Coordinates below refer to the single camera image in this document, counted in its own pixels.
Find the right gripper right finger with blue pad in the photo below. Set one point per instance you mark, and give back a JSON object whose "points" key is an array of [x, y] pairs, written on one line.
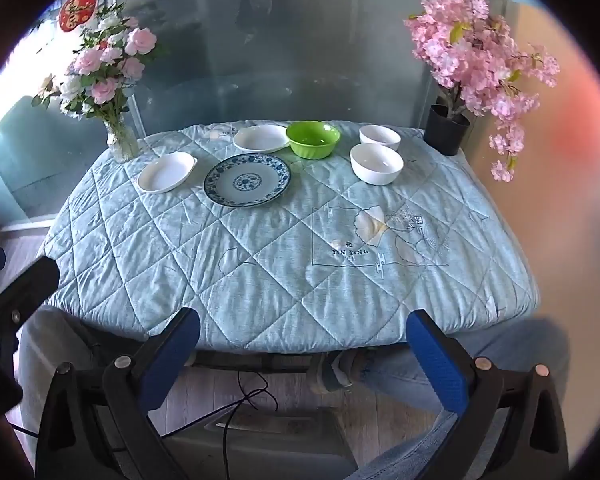
{"points": [[470, 395]]}

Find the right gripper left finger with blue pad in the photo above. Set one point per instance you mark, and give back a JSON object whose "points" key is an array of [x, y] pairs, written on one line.
{"points": [[133, 391]]}

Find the white oval dish with handles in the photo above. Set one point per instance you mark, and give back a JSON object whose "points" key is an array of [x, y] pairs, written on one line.
{"points": [[166, 173]]}

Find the blue white patterned plate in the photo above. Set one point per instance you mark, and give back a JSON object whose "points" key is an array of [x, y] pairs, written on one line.
{"points": [[247, 180]]}

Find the white ceramic bowl front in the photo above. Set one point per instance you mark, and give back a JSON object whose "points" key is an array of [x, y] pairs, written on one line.
{"points": [[375, 164]]}

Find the white ceramic bowl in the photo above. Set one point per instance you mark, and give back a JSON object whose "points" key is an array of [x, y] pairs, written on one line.
{"points": [[375, 164], [380, 135]]}

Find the white oval shallow dish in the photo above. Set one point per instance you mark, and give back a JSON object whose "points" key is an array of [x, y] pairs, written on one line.
{"points": [[266, 138]]}

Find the green plastic bowl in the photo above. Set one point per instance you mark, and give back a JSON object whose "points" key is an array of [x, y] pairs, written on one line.
{"points": [[312, 140]]}

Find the grey floor box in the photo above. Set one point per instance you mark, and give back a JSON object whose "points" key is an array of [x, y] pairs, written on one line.
{"points": [[251, 444]]}

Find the light blue quilted tablecloth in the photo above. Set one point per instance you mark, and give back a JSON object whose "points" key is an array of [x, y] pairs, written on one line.
{"points": [[332, 263]]}

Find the glass flower vase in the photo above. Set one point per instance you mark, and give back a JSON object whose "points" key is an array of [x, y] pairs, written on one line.
{"points": [[121, 141]]}

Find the pink white rose bouquet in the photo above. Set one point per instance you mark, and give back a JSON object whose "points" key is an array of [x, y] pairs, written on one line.
{"points": [[108, 62]]}

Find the black flower pot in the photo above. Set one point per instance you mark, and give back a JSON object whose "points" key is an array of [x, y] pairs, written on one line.
{"points": [[443, 133]]}

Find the pink cherry blossom branch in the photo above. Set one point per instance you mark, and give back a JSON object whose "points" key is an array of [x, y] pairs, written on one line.
{"points": [[478, 67]]}

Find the red round wall decoration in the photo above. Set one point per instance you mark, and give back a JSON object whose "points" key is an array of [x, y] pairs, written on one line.
{"points": [[75, 13]]}

